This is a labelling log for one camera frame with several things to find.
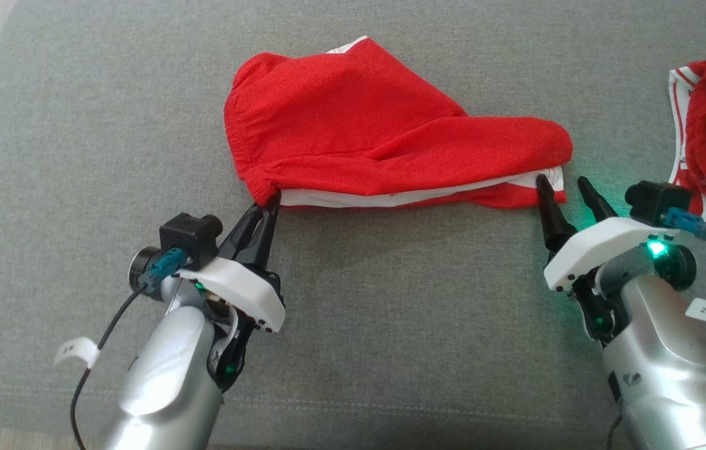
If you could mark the grey fabric sofa seat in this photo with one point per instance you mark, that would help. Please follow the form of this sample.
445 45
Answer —
390 312

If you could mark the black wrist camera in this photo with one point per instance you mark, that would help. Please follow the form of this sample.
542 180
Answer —
190 237
656 200

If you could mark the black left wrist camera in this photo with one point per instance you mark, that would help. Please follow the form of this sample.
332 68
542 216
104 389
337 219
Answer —
190 237

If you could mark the red shorts with white band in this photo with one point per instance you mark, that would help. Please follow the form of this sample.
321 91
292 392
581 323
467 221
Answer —
359 125

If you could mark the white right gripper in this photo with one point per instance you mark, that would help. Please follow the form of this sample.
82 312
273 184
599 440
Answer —
603 247

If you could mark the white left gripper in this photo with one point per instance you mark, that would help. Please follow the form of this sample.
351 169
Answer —
247 294

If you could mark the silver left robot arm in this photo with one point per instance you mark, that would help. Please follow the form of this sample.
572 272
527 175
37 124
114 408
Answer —
165 375

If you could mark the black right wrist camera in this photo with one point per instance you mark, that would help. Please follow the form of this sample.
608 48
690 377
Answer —
656 200

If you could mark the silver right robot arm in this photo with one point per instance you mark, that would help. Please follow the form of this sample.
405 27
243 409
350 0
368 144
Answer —
659 362

